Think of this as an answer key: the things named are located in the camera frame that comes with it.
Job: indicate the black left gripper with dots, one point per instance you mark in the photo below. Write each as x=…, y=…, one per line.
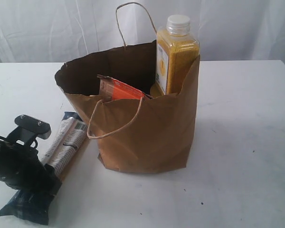
x=21, y=169

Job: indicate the long noodle package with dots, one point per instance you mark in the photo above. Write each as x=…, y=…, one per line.
x=34, y=207

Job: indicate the brown pouch with orange label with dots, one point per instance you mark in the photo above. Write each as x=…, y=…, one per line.
x=112, y=89

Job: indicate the clear jar with tan lid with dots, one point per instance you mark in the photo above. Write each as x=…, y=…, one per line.
x=155, y=91

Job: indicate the yellow millet plastic bottle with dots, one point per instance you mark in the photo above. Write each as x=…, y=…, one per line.
x=176, y=50

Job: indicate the large brown paper bag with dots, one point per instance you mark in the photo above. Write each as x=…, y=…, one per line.
x=134, y=136

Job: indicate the white curtain backdrop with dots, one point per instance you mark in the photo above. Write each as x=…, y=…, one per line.
x=62, y=30

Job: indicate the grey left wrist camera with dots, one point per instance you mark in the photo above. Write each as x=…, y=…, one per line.
x=28, y=129

